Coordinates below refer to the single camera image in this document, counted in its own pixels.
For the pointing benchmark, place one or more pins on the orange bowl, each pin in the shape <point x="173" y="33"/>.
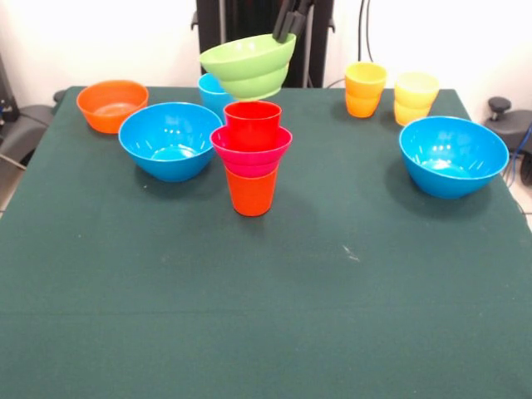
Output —
<point x="104" y="104"/>

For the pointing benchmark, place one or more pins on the green bowl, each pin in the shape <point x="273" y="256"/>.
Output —
<point x="253" y="70"/>

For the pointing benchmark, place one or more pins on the red cup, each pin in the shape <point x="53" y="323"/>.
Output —
<point x="251" y="124"/>

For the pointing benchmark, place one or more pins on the pink bowl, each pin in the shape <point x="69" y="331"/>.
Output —
<point x="253" y="160"/>

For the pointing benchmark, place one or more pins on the large blue bowl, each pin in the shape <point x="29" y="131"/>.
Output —
<point x="453" y="149"/>
<point x="166" y="141"/>

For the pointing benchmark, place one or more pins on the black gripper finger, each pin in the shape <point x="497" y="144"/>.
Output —
<point x="300" y="18"/>
<point x="284" y="25"/>

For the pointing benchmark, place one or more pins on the dark green tablecloth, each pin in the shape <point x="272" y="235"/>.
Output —
<point x="266" y="291"/>

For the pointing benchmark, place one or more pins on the yellow cup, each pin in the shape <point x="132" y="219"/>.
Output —
<point x="415" y="99"/>

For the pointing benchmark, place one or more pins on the blue cup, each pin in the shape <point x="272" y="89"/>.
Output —
<point x="212" y="99"/>

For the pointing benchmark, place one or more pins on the grey pedestal foot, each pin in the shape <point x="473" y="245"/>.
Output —
<point x="25" y="124"/>
<point x="515" y="129"/>

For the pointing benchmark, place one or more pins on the light orange cup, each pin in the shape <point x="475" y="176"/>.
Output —
<point x="365" y="91"/>

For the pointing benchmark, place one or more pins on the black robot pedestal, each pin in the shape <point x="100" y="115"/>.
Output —
<point x="241" y="21"/>

